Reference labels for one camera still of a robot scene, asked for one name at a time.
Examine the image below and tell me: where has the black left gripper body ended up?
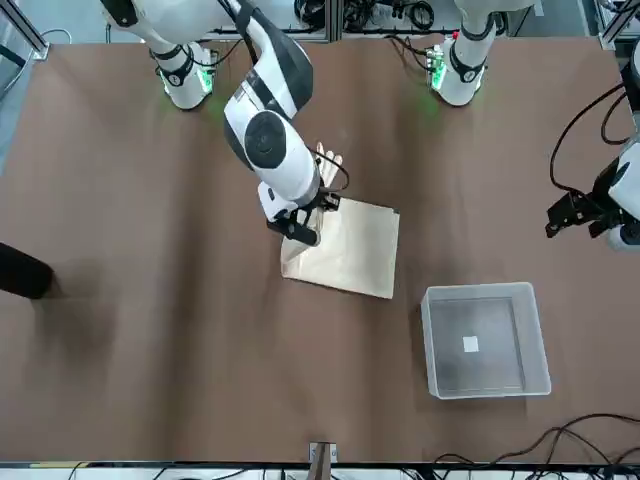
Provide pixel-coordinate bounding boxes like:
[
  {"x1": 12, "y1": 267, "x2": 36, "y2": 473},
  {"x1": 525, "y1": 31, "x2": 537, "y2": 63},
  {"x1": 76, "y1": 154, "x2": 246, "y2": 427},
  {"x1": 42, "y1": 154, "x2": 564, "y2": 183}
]
[{"x1": 582, "y1": 162, "x2": 626, "y2": 231}]

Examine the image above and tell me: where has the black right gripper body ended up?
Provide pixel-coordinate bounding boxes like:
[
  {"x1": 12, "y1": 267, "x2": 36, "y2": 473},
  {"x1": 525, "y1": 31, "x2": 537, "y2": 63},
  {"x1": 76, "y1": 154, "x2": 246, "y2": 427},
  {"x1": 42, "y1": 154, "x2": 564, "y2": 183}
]
[{"x1": 294, "y1": 192, "x2": 329, "y2": 224}]

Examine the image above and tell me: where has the cream-colored tablecloth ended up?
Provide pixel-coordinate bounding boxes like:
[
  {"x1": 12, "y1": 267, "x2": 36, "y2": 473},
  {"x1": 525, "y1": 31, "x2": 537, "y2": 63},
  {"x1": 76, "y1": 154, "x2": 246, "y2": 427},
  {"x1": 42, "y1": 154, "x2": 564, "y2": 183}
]
[{"x1": 279, "y1": 142, "x2": 401, "y2": 301}]

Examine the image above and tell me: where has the clear plastic storage box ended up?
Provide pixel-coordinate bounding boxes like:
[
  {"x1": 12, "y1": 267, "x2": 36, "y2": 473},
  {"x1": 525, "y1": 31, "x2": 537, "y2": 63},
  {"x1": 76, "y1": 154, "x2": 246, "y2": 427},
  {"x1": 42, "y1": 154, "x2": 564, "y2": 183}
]
[{"x1": 419, "y1": 281, "x2": 552, "y2": 401}]

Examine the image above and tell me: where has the black cylindrical vase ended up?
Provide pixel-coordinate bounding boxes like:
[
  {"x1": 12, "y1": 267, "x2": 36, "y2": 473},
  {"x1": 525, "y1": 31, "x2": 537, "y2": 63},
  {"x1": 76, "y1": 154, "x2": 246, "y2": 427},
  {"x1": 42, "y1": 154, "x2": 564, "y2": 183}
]
[{"x1": 0, "y1": 242, "x2": 54, "y2": 300}]

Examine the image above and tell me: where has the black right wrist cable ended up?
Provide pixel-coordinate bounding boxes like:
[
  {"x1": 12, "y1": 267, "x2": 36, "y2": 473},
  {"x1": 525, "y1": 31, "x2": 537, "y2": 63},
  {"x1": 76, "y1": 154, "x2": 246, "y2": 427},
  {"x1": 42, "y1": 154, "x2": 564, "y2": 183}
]
[{"x1": 312, "y1": 147, "x2": 351, "y2": 194}]

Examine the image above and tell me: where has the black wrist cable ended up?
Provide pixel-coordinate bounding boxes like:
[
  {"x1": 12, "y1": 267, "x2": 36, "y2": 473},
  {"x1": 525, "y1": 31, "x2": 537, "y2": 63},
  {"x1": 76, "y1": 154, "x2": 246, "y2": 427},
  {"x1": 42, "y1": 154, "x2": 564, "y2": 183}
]
[
  {"x1": 548, "y1": 82, "x2": 640, "y2": 195},
  {"x1": 312, "y1": 147, "x2": 351, "y2": 194}
]

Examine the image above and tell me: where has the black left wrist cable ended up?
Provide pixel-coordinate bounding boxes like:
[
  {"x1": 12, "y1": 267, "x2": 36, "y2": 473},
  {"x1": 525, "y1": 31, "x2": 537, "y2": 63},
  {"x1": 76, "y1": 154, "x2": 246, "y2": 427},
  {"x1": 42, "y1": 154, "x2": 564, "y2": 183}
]
[{"x1": 548, "y1": 82, "x2": 640, "y2": 195}]

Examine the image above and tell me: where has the aluminium frame post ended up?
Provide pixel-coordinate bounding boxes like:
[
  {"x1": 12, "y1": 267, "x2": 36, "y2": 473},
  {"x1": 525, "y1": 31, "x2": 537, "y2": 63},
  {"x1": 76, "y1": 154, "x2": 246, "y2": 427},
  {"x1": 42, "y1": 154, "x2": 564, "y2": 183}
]
[{"x1": 324, "y1": 0, "x2": 343, "y2": 41}]

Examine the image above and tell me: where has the thin black table cable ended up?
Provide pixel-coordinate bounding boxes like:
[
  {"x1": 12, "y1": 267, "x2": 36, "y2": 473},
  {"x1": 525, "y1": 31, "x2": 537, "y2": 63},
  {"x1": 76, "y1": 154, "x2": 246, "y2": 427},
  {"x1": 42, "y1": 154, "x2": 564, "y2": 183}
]
[{"x1": 432, "y1": 413, "x2": 640, "y2": 472}]

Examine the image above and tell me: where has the aluminium camera post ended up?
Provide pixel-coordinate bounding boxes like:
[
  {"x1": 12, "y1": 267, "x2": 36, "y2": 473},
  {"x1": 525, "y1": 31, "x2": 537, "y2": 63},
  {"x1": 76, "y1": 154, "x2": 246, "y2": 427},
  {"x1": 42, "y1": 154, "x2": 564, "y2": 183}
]
[{"x1": 308, "y1": 441, "x2": 338, "y2": 480}]

